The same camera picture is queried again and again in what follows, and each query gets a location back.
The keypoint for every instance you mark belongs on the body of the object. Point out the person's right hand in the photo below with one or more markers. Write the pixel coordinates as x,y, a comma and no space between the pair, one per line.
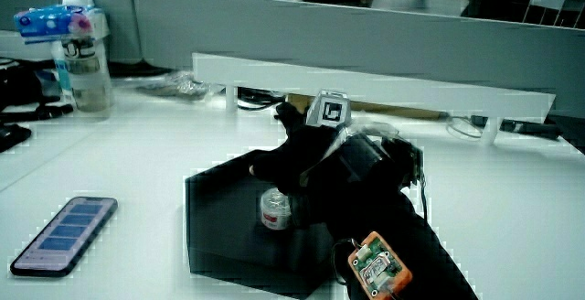
297,158

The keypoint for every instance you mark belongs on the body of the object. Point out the small clear paper clip container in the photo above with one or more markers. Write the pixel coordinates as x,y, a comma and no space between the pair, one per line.
274,211

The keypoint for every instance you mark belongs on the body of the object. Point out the black square plate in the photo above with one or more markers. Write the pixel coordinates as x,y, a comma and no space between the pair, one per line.
219,217

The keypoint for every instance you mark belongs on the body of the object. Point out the white desk shelf riser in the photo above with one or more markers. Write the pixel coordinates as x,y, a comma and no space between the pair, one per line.
365,87

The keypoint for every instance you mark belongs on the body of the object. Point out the orange circuit board module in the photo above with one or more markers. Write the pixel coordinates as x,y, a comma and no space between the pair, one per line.
379,268

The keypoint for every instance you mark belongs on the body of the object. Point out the grey desk partition panel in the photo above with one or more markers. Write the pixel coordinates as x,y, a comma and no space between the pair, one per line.
59,3
365,39

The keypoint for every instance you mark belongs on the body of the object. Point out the crumpled clear plastic bag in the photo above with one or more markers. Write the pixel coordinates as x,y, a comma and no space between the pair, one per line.
178,85

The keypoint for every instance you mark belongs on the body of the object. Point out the clear water bottle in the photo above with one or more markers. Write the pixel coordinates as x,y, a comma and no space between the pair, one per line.
87,76

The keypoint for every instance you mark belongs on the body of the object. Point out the black power adapter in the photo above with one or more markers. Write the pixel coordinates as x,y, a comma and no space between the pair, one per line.
530,128

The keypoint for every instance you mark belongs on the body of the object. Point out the black smartphone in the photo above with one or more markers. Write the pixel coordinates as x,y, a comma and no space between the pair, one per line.
64,236

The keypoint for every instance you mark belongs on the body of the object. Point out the blue tissue pack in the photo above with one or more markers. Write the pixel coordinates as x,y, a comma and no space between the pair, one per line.
50,22

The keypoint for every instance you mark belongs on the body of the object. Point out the black bag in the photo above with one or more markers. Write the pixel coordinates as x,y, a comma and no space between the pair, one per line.
20,89

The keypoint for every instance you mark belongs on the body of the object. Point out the white metal frame chair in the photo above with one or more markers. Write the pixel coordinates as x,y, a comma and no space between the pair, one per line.
553,7

